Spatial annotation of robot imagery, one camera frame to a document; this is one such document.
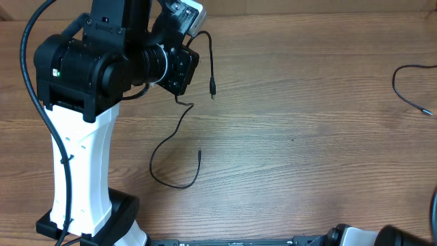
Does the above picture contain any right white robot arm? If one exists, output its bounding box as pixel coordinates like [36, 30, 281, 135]
[321, 224, 435, 246]

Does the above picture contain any black cable silver plug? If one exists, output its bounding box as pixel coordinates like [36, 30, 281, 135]
[391, 64, 436, 115]

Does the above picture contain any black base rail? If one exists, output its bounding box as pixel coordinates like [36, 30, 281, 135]
[146, 235, 326, 246]

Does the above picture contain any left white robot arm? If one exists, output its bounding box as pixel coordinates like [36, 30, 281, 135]
[28, 0, 206, 245]

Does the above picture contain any black braided cable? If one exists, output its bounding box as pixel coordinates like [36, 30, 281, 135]
[149, 30, 216, 190]

